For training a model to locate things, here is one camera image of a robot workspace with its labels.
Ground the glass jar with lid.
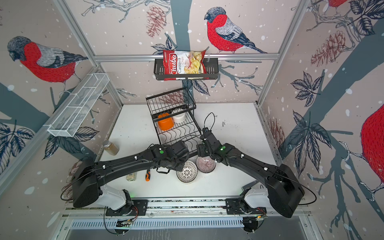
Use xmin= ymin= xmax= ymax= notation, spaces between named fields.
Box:
xmin=103 ymin=140 xmax=119 ymax=156

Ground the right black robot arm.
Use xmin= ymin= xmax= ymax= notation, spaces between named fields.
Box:
xmin=198 ymin=128 xmax=305 ymax=218

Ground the red cassava chips bag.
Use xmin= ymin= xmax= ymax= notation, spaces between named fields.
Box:
xmin=163 ymin=50 xmax=207 ymax=75

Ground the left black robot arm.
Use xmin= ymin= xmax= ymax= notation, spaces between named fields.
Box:
xmin=72 ymin=141 xmax=190 ymax=208

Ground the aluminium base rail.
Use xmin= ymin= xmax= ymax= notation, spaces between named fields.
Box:
xmin=62 ymin=194 xmax=310 ymax=230

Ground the white ceramic bowl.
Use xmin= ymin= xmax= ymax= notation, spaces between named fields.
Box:
xmin=172 ymin=113 xmax=187 ymax=124

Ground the small clear bottle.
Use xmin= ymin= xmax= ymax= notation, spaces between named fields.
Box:
xmin=126 ymin=173 xmax=137 ymax=182

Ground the orange plastic bowl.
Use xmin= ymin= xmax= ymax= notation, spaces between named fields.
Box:
xmin=158 ymin=113 xmax=174 ymax=131

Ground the orange handled screwdriver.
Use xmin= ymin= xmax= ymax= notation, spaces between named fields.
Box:
xmin=146 ymin=170 xmax=151 ymax=182

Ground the black wire dish rack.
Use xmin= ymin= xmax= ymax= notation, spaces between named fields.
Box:
xmin=146 ymin=88 xmax=202 ymax=159

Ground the white mesh wall shelf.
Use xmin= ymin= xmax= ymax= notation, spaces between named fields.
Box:
xmin=48 ymin=73 xmax=110 ymax=137

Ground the black wall basket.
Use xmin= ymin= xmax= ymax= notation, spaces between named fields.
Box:
xmin=154 ymin=59 xmax=219 ymax=81

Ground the white patterned bowl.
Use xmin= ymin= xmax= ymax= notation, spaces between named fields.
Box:
xmin=176 ymin=161 xmax=198 ymax=184

